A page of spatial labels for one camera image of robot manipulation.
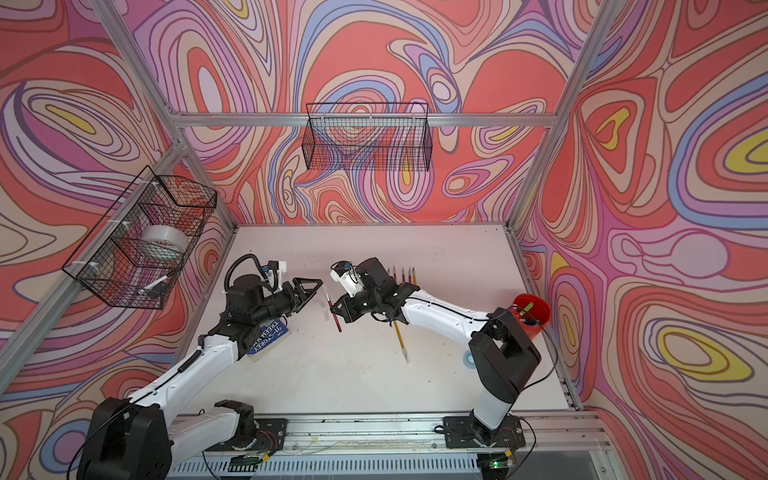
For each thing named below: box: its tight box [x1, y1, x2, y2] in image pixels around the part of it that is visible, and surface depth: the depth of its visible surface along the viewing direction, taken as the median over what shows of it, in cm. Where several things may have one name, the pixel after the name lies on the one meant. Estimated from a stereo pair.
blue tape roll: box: [463, 350, 475, 369], surface depth 86 cm
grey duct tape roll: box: [141, 224, 189, 253], surface depth 76 cm
